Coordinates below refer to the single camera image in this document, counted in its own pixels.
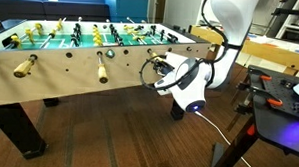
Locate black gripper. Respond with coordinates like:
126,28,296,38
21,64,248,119
152,58,174,78

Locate steel goalkeeper rod black players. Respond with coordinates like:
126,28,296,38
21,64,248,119
165,25,195,52

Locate rod two black players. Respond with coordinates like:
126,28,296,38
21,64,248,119
149,23,176,52

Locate rod five black players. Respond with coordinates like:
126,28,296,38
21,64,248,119
104,21,131,57

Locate rod three black players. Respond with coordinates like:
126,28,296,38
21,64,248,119
64,16,85,59

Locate rod three yellow players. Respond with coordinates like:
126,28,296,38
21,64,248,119
0,20,45,68

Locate grey green round knob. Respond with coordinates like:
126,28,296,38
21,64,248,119
104,48,116,59

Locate wooden foosball table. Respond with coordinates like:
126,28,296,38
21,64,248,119
0,16,215,167

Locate orange black bar clamp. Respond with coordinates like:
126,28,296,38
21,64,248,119
237,73,274,94
234,91,285,116

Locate light wooden game table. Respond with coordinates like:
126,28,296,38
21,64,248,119
188,24,299,75

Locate dark sofa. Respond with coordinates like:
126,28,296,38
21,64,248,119
0,0,111,25

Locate small black plate fixture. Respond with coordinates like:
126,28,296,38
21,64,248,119
279,78,295,90

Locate black perforated robot stand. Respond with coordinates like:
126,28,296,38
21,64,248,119
210,64,299,167

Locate black metal shelf rack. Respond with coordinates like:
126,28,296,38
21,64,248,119
267,0,299,42

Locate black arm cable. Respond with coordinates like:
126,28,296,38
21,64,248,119
137,0,243,95

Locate yellow-handled rod five players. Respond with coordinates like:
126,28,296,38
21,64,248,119
89,22,112,85

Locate white power cable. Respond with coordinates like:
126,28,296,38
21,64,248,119
191,109,267,167

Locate yellow-handled rod two players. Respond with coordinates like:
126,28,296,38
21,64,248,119
13,15,68,81

